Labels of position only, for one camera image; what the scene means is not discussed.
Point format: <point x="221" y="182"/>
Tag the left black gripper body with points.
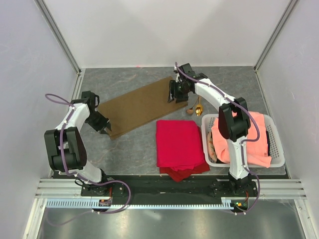
<point x="96" y="121"/>

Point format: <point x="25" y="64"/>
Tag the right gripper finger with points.
<point x="170" y="94"/>
<point x="180" y="100"/>

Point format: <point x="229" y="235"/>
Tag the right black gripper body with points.
<point x="179" y="90"/>

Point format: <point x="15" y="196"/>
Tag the brown fabric napkin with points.
<point x="139" y="107"/>

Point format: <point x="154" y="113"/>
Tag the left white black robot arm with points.
<point x="65" y="148"/>

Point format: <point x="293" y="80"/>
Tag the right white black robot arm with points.
<point x="234" y="121"/>

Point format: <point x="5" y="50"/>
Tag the copper brown spoon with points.
<point x="190" y="110"/>

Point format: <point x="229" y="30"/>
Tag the gold spoon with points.
<point x="199" y="107"/>

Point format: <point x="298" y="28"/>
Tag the red folded cloth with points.
<point x="179" y="144"/>

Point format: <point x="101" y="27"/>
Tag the patterned cloth in basket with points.
<point x="211" y="148"/>

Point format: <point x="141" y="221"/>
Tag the dark red cloth underneath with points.
<point x="179" y="175"/>

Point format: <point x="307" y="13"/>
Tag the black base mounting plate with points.
<point x="163" y="190"/>

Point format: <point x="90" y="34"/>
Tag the salmon pink cloth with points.
<point x="257" y="152"/>

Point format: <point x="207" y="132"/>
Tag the black cloth in basket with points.
<point x="268" y="143"/>

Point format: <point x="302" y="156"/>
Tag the white plastic basket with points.
<point x="276" y="150"/>

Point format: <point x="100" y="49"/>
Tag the grey slotted cable duct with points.
<point x="107" y="204"/>

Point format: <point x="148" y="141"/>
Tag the left aluminium corner post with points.
<point x="57" y="33"/>

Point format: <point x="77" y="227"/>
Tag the aluminium corner post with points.
<point x="276" y="32"/>
<point x="57" y="33"/>

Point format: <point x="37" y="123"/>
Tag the right aluminium corner post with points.
<point x="276" y="32"/>

